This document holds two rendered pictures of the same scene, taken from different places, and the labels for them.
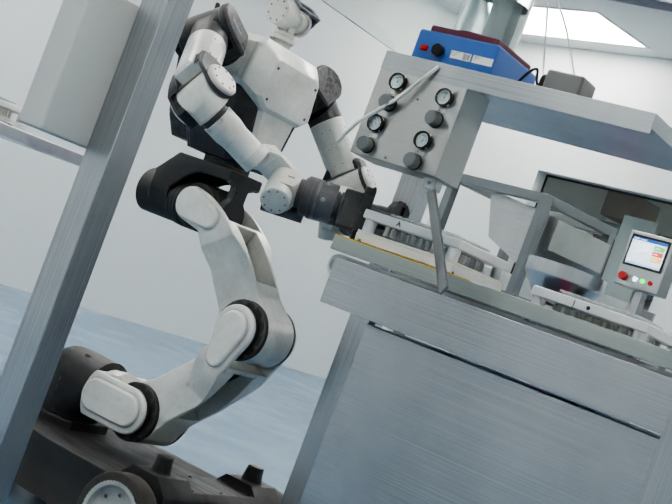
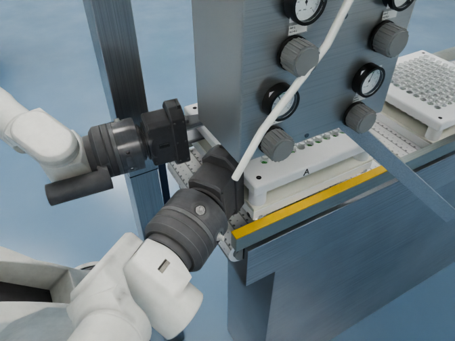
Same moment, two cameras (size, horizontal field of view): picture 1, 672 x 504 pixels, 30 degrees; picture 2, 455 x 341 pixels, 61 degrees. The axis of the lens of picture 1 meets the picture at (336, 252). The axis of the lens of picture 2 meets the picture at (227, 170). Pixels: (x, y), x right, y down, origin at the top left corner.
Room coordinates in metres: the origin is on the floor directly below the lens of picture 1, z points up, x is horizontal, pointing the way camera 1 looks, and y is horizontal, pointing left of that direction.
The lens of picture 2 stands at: (2.51, 0.34, 1.29)
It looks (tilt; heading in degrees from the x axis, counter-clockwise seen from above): 41 degrees down; 296
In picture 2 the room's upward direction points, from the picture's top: straight up
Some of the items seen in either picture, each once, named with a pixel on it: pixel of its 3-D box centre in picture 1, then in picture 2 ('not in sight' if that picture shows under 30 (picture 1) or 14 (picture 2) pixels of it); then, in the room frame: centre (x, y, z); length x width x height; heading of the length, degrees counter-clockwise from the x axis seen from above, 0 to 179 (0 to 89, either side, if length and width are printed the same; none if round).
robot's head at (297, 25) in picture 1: (287, 21); not in sight; (3.04, 0.31, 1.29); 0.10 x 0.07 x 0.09; 146
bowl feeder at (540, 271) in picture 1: (564, 312); not in sight; (5.46, -1.03, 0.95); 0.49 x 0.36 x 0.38; 41
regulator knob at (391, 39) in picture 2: (434, 116); (391, 35); (2.53, -0.09, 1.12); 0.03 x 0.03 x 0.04; 56
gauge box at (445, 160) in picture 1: (419, 125); (300, 41); (2.62, -0.07, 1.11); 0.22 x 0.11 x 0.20; 56
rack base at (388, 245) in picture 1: (429, 261); (273, 147); (2.68, -0.20, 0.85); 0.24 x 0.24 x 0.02; 56
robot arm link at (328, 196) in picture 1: (342, 207); (208, 204); (2.70, 0.02, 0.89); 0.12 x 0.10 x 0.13; 88
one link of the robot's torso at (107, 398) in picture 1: (137, 407); not in sight; (3.06, 0.32, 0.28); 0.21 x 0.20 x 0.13; 56
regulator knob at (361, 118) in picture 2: (412, 158); (361, 115); (2.54, -0.08, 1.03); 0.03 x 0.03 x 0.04; 56
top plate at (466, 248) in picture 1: (437, 240); (276, 125); (2.68, -0.20, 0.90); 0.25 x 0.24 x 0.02; 146
